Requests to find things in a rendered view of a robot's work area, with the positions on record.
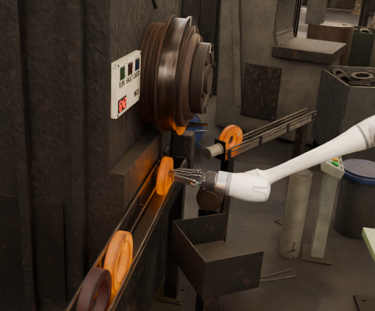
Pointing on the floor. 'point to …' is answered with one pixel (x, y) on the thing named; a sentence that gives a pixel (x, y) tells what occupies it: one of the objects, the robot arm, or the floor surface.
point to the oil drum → (346, 34)
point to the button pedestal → (324, 215)
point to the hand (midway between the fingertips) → (165, 172)
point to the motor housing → (209, 202)
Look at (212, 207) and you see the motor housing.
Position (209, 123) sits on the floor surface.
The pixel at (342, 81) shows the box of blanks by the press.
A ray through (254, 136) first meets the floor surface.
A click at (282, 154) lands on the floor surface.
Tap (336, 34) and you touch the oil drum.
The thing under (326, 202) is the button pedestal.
